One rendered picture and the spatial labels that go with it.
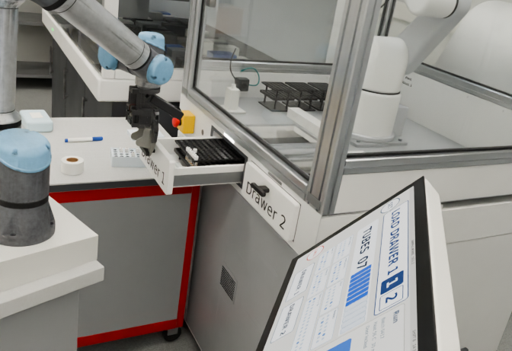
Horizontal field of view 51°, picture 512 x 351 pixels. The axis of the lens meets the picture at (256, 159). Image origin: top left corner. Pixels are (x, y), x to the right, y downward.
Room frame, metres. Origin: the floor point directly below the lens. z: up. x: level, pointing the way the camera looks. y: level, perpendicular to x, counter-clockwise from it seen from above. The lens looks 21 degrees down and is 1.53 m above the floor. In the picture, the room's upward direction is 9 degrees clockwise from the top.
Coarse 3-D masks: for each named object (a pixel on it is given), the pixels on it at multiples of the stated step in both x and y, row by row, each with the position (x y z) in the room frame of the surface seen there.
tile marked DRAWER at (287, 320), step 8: (296, 304) 0.73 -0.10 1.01; (288, 312) 0.72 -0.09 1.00; (296, 312) 0.70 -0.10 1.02; (280, 320) 0.71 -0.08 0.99; (288, 320) 0.69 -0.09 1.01; (296, 320) 0.67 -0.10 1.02; (280, 328) 0.68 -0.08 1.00; (288, 328) 0.67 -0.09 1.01; (272, 336) 0.67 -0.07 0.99; (280, 336) 0.66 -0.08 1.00
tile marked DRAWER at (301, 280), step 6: (312, 264) 0.84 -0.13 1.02; (306, 270) 0.84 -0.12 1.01; (294, 276) 0.85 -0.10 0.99; (300, 276) 0.83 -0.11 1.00; (306, 276) 0.81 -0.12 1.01; (294, 282) 0.82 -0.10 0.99; (300, 282) 0.80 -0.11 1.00; (306, 282) 0.78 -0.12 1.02; (294, 288) 0.80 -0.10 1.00; (300, 288) 0.78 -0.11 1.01; (306, 288) 0.76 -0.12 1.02; (288, 294) 0.79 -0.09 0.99; (294, 294) 0.77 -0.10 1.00; (288, 300) 0.76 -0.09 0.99
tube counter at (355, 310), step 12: (372, 252) 0.73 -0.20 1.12; (360, 264) 0.72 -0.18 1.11; (372, 264) 0.69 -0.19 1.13; (360, 276) 0.68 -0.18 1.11; (348, 288) 0.67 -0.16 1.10; (360, 288) 0.64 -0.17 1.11; (348, 300) 0.63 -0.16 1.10; (360, 300) 0.61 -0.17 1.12; (348, 312) 0.60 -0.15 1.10; (360, 312) 0.58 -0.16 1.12; (348, 324) 0.57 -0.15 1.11
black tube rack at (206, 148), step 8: (184, 144) 1.64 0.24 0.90; (192, 144) 1.65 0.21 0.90; (200, 144) 1.67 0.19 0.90; (208, 144) 1.68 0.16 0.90; (216, 144) 1.69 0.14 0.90; (224, 144) 1.71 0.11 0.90; (176, 152) 1.65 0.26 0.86; (200, 152) 1.60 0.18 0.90; (208, 152) 1.60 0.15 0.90; (216, 152) 1.62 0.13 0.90; (224, 152) 1.63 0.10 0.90; (232, 152) 1.64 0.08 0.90; (184, 160) 1.58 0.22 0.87; (200, 160) 1.53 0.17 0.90; (208, 160) 1.54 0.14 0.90; (216, 160) 1.56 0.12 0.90; (224, 160) 1.57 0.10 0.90; (232, 160) 1.58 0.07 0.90; (240, 160) 1.60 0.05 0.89
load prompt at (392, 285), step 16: (400, 208) 0.83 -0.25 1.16; (384, 224) 0.81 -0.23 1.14; (400, 224) 0.76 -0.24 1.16; (384, 240) 0.75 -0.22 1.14; (400, 240) 0.71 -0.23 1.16; (384, 256) 0.69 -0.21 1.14; (400, 256) 0.66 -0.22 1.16; (384, 272) 0.65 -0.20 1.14; (400, 272) 0.62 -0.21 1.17; (384, 288) 0.60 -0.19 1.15; (400, 288) 0.58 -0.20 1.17; (384, 304) 0.57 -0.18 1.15
